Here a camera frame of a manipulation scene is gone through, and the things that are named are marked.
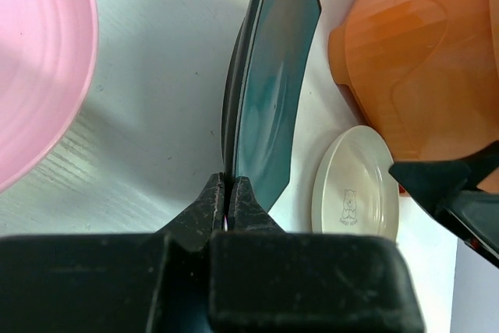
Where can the pink round plate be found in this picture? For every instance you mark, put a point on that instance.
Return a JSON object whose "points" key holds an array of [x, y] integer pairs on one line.
{"points": [[48, 56]]}

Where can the cream bear plate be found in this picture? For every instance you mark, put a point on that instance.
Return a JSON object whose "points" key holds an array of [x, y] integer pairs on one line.
{"points": [[354, 192]]}

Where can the teal square plate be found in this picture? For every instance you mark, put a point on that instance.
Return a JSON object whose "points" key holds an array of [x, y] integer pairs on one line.
{"points": [[262, 90]]}

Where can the orange plastic bin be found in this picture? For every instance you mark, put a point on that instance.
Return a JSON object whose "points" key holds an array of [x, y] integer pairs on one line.
{"points": [[423, 72]]}

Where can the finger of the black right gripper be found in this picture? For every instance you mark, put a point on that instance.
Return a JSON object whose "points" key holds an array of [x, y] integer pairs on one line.
{"points": [[449, 192]]}

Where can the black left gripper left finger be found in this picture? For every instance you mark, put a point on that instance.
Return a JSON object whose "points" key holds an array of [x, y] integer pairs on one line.
{"points": [[126, 282]]}

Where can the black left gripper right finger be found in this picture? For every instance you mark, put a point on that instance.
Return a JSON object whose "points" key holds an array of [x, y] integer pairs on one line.
{"points": [[262, 279]]}

